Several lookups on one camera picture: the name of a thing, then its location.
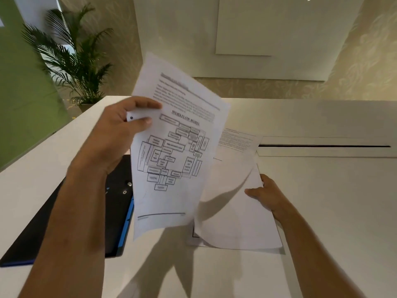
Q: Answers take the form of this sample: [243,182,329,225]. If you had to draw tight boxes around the person's right hand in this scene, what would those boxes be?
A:
[244,174,294,222]

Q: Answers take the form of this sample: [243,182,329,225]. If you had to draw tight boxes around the person's left hand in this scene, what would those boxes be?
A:
[69,96,163,177]

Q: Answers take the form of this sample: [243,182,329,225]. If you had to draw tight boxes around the printed white paper sheets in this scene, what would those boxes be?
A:
[186,127,283,250]

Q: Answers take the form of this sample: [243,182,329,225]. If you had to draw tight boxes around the black folder with smiley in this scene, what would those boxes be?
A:
[0,154,135,267]

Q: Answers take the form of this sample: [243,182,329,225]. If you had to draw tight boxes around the workflow diagram paper sheet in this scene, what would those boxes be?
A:
[129,52,231,243]

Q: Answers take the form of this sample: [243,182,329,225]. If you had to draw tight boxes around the person's right forearm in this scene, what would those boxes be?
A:
[273,201,365,298]

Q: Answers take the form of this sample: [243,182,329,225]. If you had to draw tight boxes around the person's left forearm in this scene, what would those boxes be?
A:
[18,164,109,298]

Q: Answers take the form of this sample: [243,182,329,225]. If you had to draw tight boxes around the green palm plant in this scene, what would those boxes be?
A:
[21,3,114,106]

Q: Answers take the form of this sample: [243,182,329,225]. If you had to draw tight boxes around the table cable slot cover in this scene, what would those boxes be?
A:
[256,136,393,158]

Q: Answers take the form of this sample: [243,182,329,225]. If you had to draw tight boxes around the large white wall board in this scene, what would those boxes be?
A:
[132,0,368,82]

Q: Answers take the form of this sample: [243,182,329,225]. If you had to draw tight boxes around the small white wall panel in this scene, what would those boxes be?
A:
[215,0,280,57]

